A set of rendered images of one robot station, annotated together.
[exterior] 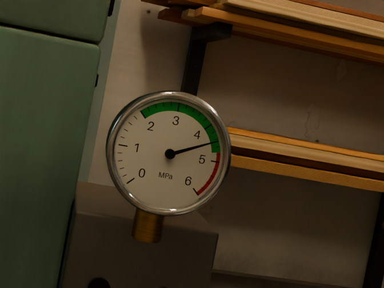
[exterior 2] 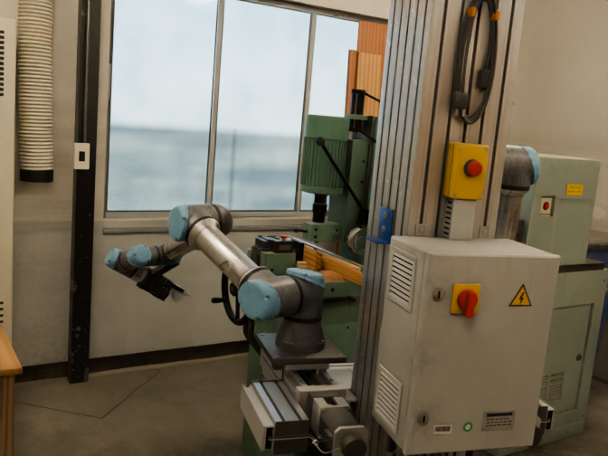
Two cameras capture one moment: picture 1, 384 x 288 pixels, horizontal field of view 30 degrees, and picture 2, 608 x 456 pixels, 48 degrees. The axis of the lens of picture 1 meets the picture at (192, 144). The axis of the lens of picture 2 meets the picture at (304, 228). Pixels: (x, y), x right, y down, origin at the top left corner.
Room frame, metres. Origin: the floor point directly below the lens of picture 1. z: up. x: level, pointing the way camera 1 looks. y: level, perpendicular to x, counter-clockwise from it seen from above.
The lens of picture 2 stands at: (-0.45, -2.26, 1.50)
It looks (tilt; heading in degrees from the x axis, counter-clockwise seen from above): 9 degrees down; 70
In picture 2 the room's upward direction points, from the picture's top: 5 degrees clockwise
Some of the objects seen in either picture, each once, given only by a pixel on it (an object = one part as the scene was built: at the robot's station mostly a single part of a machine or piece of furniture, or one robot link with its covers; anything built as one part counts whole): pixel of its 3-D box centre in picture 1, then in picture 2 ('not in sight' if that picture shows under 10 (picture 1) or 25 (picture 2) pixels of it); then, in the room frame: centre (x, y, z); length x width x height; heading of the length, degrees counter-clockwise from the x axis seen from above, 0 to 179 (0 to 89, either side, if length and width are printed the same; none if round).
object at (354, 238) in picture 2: not in sight; (360, 240); (0.68, 0.21, 1.02); 0.12 x 0.03 x 0.12; 10
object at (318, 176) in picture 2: not in sight; (324, 154); (0.53, 0.31, 1.35); 0.18 x 0.18 x 0.31
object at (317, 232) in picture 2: not in sight; (321, 232); (0.55, 0.31, 1.03); 0.14 x 0.07 x 0.09; 10
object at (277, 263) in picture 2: not in sight; (272, 261); (0.34, 0.28, 0.92); 0.15 x 0.13 x 0.09; 100
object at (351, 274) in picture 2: not in sight; (322, 261); (0.54, 0.25, 0.92); 0.62 x 0.02 x 0.04; 100
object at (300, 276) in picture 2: not in sight; (302, 291); (0.22, -0.43, 0.98); 0.13 x 0.12 x 0.14; 25
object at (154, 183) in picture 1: (162, 168); not in sight; (0.37, 0.01, 0.65); 0.06 x 0.04 x 0.08; 100
